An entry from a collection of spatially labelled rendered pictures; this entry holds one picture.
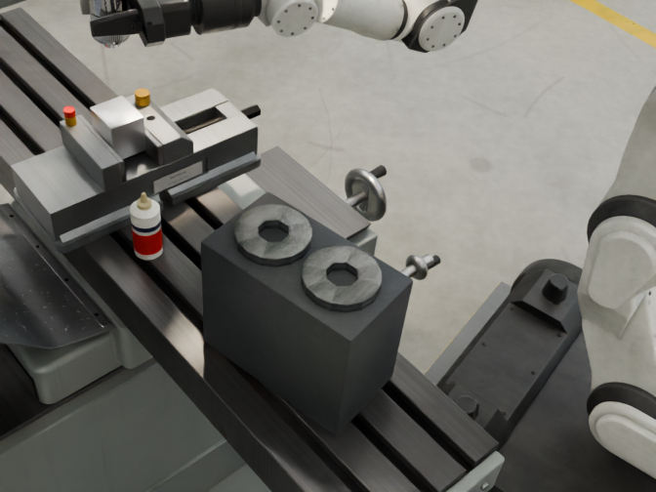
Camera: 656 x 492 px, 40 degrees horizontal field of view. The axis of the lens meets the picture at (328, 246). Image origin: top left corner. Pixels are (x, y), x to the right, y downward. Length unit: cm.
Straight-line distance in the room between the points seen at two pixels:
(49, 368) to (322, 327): 49
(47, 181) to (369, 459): 59
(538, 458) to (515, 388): 13
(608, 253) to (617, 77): 232
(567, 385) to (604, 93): 192
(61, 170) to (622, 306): 81
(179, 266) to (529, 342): 71
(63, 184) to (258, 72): 199
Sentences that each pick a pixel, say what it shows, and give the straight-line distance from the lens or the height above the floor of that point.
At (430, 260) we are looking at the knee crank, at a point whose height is 51.
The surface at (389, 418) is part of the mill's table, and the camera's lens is 112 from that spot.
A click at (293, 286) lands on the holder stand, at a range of 99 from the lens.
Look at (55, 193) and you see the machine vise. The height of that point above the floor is 99.
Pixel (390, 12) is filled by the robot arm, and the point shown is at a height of 116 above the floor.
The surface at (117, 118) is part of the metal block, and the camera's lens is 128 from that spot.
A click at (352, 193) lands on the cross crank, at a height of 60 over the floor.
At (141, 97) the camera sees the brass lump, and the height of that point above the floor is 105.
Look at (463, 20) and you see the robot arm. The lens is 138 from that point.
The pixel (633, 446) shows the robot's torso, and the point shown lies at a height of 68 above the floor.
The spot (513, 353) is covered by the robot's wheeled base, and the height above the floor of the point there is 59.
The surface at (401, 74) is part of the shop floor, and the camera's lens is 328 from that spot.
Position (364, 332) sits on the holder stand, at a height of 110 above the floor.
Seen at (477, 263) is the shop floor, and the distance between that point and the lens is 262.
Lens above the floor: 184
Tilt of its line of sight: 46 degrees down
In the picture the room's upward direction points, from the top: 7 degrees clockwise
